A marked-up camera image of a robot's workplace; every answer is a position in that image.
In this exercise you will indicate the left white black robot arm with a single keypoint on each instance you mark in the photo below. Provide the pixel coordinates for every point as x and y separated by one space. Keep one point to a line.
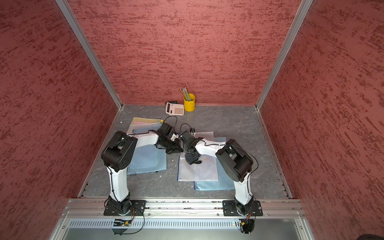
117 156

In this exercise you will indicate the aluminium front rail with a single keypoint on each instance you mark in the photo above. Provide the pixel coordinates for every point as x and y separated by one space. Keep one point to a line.
178 213

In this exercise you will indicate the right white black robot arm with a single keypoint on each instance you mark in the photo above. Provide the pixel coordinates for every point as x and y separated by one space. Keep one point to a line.
235 161

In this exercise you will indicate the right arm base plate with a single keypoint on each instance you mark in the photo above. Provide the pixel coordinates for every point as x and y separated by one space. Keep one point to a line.
236 209

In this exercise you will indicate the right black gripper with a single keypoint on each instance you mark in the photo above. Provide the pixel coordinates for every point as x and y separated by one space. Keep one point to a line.
186 146

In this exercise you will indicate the coloured pencils bundle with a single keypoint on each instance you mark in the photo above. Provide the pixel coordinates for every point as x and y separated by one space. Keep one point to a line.
186 94

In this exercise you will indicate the white mesh document bag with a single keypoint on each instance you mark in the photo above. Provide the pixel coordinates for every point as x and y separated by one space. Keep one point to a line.
207 171

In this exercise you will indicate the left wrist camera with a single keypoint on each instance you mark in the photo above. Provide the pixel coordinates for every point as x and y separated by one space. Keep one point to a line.
166 131

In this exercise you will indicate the left aluminium corner post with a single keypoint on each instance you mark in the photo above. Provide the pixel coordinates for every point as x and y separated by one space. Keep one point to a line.
79 33

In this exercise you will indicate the yellow pen cup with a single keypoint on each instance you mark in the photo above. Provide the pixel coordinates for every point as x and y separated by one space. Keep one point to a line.
190 103

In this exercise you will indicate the yellow mesh document bag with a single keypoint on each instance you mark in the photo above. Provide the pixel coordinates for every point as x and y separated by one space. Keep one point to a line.
144 121

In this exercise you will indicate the green mesh document bag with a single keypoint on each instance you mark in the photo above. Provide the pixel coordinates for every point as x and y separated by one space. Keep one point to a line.
134 127

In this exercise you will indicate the aluminium corner post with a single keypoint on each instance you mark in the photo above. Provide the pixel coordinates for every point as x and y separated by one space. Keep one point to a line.
291 35
79 33

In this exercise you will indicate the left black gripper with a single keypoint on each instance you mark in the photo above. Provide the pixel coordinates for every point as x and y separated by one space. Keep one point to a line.
176 144

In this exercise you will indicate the pink desk calculator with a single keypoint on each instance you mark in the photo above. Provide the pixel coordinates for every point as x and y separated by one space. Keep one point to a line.
174 109

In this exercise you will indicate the right aluminium corner post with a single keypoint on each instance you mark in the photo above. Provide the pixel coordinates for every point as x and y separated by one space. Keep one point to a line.
291 35

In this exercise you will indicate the light blue document bag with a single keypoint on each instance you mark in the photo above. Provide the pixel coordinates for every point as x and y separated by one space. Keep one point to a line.
147 159

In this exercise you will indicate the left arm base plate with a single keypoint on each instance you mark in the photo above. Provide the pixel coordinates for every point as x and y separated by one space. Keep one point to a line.
125 209

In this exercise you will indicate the blue mesh document bag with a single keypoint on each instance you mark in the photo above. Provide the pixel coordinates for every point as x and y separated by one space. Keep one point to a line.
224 181

